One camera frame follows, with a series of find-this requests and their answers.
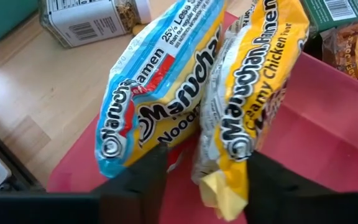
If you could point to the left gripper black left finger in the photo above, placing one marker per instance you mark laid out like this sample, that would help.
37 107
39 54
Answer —
135 193

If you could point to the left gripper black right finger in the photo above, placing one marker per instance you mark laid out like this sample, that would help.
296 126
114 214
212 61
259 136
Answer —
278 199

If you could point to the blue ramen noodle packet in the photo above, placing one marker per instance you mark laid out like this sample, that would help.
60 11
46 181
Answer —
154 93

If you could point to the yellow ramen noodle packet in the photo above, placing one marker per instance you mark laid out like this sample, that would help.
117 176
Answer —
250 93

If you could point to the brown orange snack packet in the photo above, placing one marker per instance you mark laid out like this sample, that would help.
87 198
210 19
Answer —
353 53

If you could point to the white lid spice jar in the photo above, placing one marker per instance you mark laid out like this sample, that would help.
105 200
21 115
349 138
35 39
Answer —
89 25

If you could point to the pink plastic tray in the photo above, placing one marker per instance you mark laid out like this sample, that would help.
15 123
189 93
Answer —
322 140

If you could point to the green plastic storage bin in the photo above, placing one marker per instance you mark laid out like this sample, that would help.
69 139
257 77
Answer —
5 18

